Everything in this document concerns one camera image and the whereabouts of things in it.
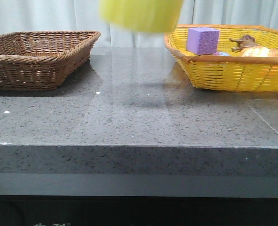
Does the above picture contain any purple foam cube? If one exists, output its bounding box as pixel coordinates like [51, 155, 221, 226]
[186, 27, 220, 55]

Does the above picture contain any white curtain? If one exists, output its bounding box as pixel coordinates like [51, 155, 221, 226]
[0, 0, 278, 48]

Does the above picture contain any yellow packing tape roll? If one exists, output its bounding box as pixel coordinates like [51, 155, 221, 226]
[99, 0, 184, 33]

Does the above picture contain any yellow woven basket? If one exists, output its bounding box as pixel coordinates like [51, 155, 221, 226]
[164, 24, 278, 92]

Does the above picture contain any small colourful ball toy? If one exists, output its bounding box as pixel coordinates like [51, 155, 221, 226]
[213, 52, 230, 57]

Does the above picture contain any brown wicker basket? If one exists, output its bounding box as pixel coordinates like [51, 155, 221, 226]
[0, 30, 101, 91]

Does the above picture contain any brown toy animal figure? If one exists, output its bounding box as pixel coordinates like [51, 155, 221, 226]
[229, 35, 257, 52]

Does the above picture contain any bread roll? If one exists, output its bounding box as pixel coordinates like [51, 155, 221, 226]
[240, 46, 278, 57]

